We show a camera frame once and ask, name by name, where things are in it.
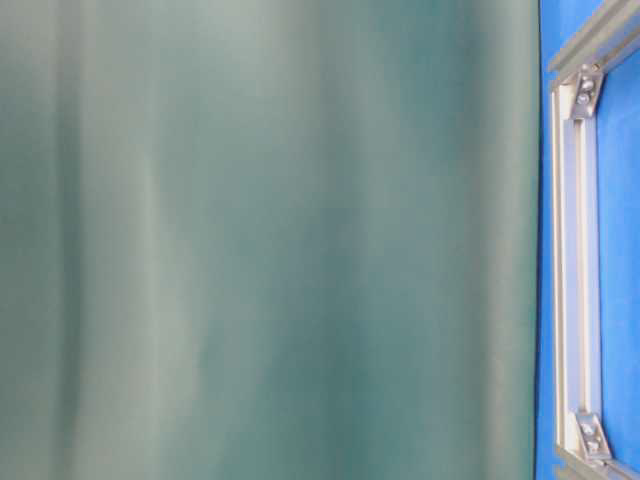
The green backdrop curtain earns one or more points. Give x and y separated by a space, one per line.
269 239

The square aluminium extrusion frame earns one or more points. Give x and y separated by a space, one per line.
608 37

